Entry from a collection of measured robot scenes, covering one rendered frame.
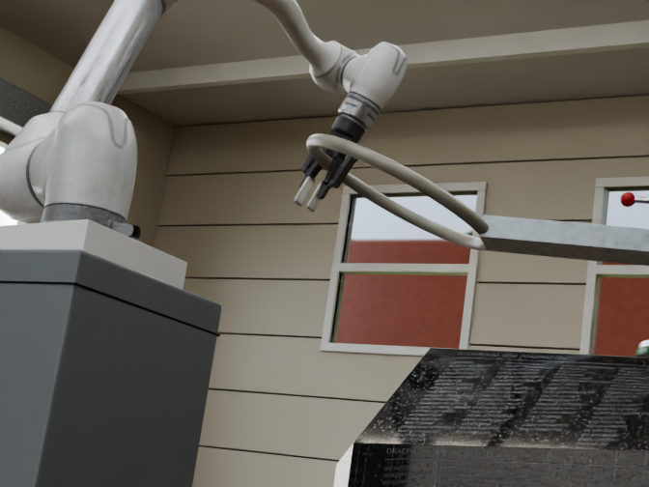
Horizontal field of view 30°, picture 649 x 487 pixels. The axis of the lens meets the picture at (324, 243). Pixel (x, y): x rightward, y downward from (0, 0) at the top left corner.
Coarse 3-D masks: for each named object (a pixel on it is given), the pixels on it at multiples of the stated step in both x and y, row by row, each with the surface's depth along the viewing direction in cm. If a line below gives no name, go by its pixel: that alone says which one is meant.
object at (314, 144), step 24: (312, 144) 269; (336, 144) 259; (384, 168) 253; (408, 168) 253; (360, 192) 297; (432, 192) 252; (408, 216) 297; (480, 216) 260; (456, 240) 289; (480, 240) 278
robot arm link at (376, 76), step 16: (384, 48) 290; (352, 64) 294; (368, 64) 289; (384, 64) 288; (400, 64) 290; (352, 80) 291; (368, 80) 288; (384, 80) 288; (400, 80) 292; (368, 96) 288; (384, 96) 289
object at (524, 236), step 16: (496, 224) 262; (512, 224) 261; (528, 224) 260; (544, 224) 259; (560, 224) 258; (576, 224) 257; (592, 224) 256; (496, 240) 263; (512, 240) 261; (528, 240) 259; (544, 240) 258; (560, 240) 257; (576, 240) 256; (592, 240) 255; (608, 240) 254; (624, 240) 254; (640, 240) 253; (560, 256) 268; (576, 256) 266; (592, 256) 263; (608, 256) 261; (624, 256) 259; (640, 256) 257
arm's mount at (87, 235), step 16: (16, 224) 214; (32, 224) 212; (48, 224) 210; (64, 224) 208; (80, 224) 206; (96, 224) 207; (0, 240) 215; (16, 240) 213; (32, 240) 211; (48, 240) 209; (64, 240) 207; (80, 240) 205; (96, 240) 207; (112, 240) 210; (128, 240) 214; (112, 256) 210; (128, 256) 214; (144, 256) 218; (160, 256) 222; (144, 272) 218; (160, 272) 222; (176, 272) 225
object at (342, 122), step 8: (336, 120) 290; (344, 120) 288; (352, 120) 288; (336, 128) 289; (344, 128) 288; (352, 128) 288; (360, 128) 289; (344, 136) 290; (352, 136) 289; (360, 136) 290; (328, 152) 291
